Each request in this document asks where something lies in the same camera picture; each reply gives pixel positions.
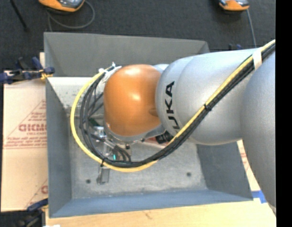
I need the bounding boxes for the brown cardboard board red print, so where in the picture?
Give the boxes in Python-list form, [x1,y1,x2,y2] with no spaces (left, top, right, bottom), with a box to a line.
[0,52,50,213]

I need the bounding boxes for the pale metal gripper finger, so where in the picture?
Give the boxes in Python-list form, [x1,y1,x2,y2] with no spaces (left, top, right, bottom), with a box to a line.
[96,167,104,185]
[102,166,111,184]

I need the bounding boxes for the black cylinder on white bracket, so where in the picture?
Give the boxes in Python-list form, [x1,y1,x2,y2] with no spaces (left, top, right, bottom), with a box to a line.
[136,131,175,151]

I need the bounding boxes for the grey metal bin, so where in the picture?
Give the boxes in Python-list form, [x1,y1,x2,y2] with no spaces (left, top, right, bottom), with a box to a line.
[43,32,254,218]

